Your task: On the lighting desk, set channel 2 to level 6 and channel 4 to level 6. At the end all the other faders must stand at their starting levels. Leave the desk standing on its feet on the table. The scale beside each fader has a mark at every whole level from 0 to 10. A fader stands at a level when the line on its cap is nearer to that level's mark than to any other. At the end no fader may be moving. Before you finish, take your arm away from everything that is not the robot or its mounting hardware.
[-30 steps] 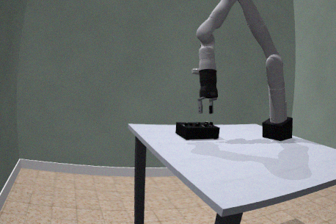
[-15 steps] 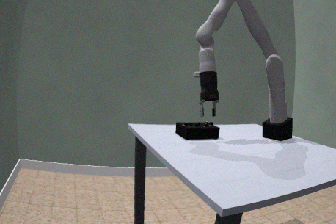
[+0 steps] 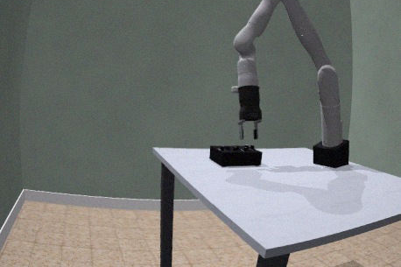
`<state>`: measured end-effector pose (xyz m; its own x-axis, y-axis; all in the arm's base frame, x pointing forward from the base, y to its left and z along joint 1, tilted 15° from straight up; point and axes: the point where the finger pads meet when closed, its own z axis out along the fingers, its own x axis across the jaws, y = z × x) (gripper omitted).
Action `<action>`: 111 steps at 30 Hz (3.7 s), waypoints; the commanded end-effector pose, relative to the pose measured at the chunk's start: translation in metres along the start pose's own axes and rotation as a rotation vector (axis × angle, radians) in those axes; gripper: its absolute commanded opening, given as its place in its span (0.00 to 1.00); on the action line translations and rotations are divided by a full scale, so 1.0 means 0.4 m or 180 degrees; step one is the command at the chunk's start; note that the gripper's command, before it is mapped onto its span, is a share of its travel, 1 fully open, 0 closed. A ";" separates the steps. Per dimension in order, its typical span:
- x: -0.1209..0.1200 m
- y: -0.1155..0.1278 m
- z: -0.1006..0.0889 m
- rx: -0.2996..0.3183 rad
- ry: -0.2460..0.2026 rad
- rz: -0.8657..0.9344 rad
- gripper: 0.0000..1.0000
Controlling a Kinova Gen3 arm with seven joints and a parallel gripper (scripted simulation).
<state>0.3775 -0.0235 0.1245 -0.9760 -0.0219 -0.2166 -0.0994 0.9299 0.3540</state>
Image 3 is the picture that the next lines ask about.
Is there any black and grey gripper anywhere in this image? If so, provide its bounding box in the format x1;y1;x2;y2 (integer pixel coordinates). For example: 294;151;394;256
231;73;262;140

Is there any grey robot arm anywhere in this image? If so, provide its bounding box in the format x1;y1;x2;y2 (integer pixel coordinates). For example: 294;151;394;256
234;0;342;147

